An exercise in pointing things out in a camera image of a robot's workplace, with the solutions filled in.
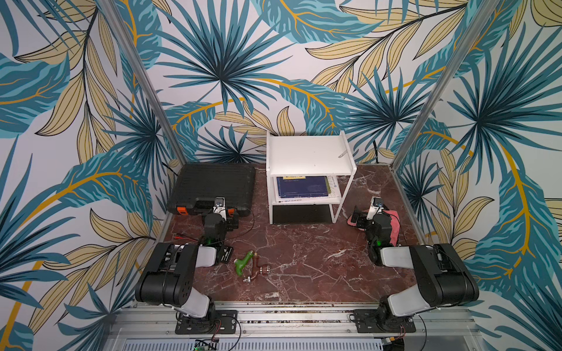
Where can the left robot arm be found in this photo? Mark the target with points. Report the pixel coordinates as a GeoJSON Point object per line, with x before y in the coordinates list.
{"type": "Point", "coordinates": [168, 277]}

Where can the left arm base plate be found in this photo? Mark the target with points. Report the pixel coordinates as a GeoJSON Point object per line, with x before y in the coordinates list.
{"type": "Point", "coordinates": [219, 322]}

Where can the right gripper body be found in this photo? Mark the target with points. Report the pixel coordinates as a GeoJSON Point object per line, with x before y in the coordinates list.
{"type": "Point", "coordinates": [360, 216]}

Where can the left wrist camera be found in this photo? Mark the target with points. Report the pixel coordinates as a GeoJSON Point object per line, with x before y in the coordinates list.
{"type": "Point", "coordinates": [219, 207]}

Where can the white two-tier bookshelf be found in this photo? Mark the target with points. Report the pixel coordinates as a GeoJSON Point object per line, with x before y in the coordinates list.
{"type": "Point", "coordinates": [325, 155]}

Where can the red copper pipe fitting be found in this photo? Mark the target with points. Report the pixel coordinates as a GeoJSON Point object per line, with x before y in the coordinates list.
{"type": "Point", "coordinates": [257, 270]}

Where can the dark blue book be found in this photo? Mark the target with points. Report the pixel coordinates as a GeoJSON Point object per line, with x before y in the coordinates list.
{"type": "Point", "coordinates": [309, 186]}

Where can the black plastic tool case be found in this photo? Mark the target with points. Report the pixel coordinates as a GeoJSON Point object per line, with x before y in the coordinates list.
{"type": "Point", "coordinates": [199, 184]}

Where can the green handled tool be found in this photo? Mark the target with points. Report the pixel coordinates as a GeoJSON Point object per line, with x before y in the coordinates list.
{"type": "Point", "coordinates": [241, 264]}

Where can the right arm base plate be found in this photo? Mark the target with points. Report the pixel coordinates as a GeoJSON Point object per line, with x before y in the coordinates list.
{"type": "Point", "coordinates": [376, 321]}

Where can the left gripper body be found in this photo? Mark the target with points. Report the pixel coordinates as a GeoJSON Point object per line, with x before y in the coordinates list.
{"type": "Point", "coordinates": [227, 226]}

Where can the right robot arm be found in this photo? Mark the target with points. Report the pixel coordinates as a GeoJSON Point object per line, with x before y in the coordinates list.
{"type": "Point", "coordinates": [442, 279]}

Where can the pink cleaning cloth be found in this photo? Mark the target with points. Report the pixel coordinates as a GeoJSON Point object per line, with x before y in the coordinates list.
{"type": "Point", "coordinates": [395, 229]}

